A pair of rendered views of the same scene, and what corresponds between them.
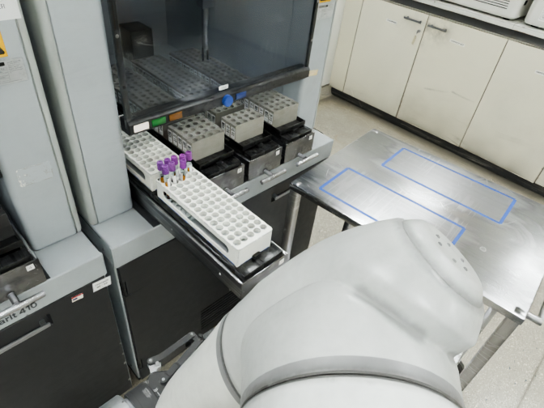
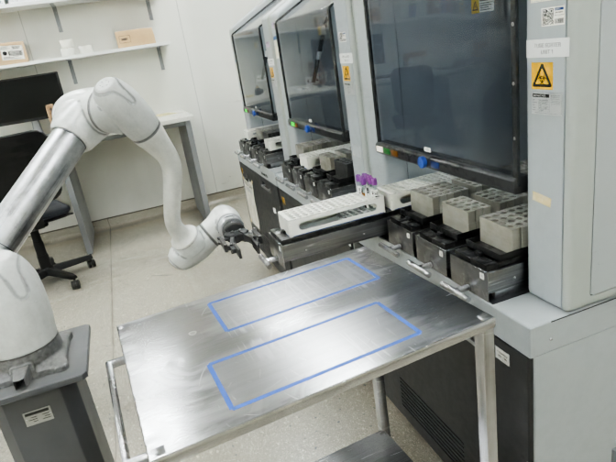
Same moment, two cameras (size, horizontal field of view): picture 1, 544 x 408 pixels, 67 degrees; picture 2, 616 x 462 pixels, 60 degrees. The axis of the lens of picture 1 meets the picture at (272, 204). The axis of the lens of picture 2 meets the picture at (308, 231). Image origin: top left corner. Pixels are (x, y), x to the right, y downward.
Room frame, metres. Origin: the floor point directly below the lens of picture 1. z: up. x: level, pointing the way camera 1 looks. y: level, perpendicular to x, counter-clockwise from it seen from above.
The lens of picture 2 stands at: (1.40, -1.13, 1.32)
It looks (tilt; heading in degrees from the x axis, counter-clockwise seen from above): 20 degrees down; 122
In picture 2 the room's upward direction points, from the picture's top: 9 degrees counter-clockwise
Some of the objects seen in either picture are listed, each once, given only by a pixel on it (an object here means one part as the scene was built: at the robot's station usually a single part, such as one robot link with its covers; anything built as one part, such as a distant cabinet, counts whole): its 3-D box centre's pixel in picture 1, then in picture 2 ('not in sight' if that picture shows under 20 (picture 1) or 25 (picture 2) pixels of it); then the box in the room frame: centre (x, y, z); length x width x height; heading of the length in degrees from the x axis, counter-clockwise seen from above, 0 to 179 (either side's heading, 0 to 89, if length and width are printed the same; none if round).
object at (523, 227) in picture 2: (278, 112); (508, 232); (1.19, 0.02, 0.85); 0.12 x 0.02 x 0.06; 140
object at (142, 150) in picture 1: (137, 151); (426, 189); (0.90, 0.37, 0.83); 0.30 x 0.10 x 0.06; 50
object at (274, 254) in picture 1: (177, 201); (376, 220); (0.78, 0.24, 0.78); 0.73 x 0.14 x 0.09; 50
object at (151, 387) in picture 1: (159, 397); (236, 234); (0.31, 0.15, 0.75); 0.09 x 0.08 x 0.07; 139
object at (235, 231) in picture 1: (210, 213); (332, 214); (0.69, 0.13, 0.83); 0.30 x 0.10 x 0.06; 50
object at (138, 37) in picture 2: not in sight; (135, 38); (-2.00, 2.14, 1.52); 0.29 x 0.22 x 0.12; 48
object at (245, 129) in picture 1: (247, 128); (457, 216); (1.06, 0.10, 0.85); 0.12 x 0.02 x 0.06; 139
